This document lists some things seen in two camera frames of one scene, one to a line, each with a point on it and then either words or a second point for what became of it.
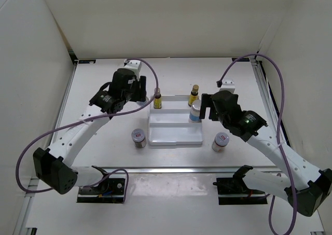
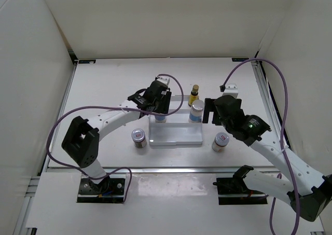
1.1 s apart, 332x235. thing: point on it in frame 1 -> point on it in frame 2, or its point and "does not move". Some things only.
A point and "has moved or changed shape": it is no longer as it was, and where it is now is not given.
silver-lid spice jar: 194,112 does not move
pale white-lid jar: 221,140 does not move
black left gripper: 140,95 -> 163,108
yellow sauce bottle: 193,96 does not move
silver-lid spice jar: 142,103 has moved or changed shape
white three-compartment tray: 169,124 does not move
